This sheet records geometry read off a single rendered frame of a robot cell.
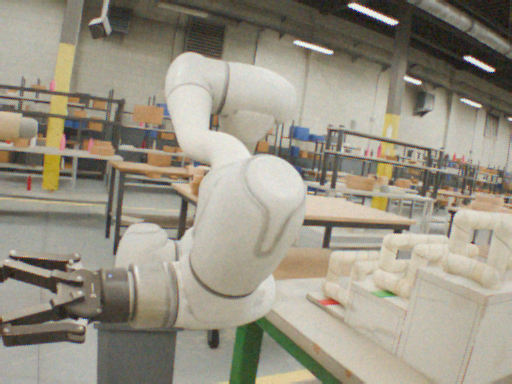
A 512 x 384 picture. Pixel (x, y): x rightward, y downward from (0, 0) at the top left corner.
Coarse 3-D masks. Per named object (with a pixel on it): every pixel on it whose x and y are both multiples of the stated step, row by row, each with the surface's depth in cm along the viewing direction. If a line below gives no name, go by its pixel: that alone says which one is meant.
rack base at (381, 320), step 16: (352, 288) 82; (368, 288) 79; (352, 304) 81; (368, 304) 77; (384, 304) 73; (400, 304) 71; (352, 320) 81; (368, 320) 76; (384, 320) 73; (400, 320) 69; (368, 336) 76; (384, 336) 72; (400, 336) 69
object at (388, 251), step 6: (384, 246) 80; (390, 246) 79; (396, 246) 79; (384, 252) 79; (390, 252) 79; (384, 258) 79; (390, 258) 79; (378, 264) 81; (384, 264) 79; (390, 264) 79; (384, 270) 79; (390, 270) 79; (384, 288) 80
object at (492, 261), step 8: (496, 232) 58; (504, 232) 57; (496, 240) 58; (504, 240) 57; (496, 248) 57; (504, 248) 57; (488, 256) 59; (496, 256) 57; (504, 256) 57; (488, 264) 59; (496, 264) 57; (504, 264) 57; (504, 272) 58; (488, 288) 58; (496, 288) 57
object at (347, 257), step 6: (336, 252) 94; (342, 252) 95; (348, 252) 96; (354, 252) 97; (360, 252) 97; (366, 252) 98; (372, 252) 99; (378, 252) 100; (336, 258) 94; (342, 258) 94; (348, 258) 95; (354, 258) 96; (360, 258) 97; (366, 258) 97; (372, 258) 98; (378, 258) 99; (342, 264) 95
